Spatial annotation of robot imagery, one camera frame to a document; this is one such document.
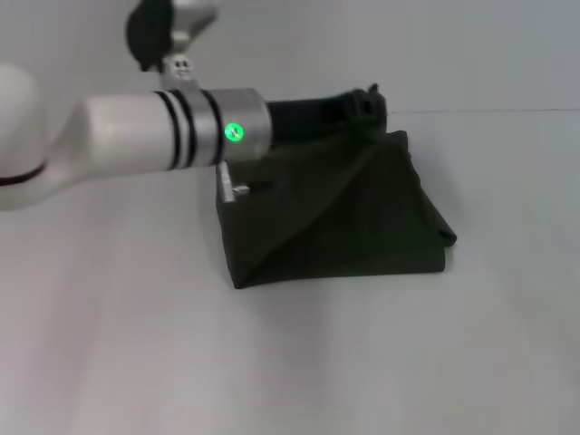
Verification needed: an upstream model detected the dark red left arm cable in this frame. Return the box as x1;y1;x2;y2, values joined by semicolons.
217;160;251;204

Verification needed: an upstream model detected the dark green FREE! t-shirt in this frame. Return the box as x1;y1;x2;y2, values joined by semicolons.
216;129;459;291

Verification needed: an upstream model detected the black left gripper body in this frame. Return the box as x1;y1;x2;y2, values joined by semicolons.
265;92;360;147

